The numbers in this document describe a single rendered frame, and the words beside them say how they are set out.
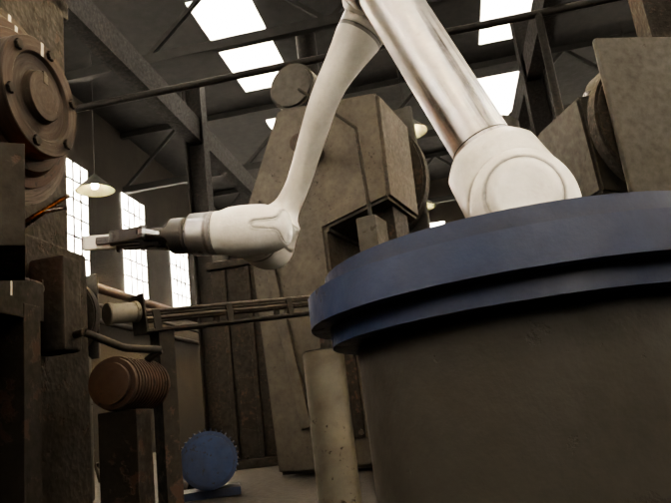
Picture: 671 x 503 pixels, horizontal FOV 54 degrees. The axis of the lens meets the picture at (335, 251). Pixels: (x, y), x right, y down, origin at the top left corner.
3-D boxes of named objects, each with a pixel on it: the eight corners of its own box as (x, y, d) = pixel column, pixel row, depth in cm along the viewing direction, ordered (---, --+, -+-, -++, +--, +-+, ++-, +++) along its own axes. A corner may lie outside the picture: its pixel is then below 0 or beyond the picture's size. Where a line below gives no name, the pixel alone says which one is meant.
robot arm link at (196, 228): (223, 258, 137) (197, 260, 138) (224, 218, 139) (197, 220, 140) (208, 250, 129) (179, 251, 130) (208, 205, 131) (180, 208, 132)
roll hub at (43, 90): (-20, 132, 133) (-18, 12, 140) (60, 177, 160) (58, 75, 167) (5, 127, 132) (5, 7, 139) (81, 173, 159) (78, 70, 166)
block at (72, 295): (24, 355, 157) (24, 259, 163) (45, 357, 165) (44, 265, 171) (65, 349, 156) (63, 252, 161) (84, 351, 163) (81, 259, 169)
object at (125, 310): (103, 327, 175) (100, 305, 176) (133, 323, 182) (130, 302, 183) (113, 323, 171) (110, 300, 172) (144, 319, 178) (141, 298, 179)
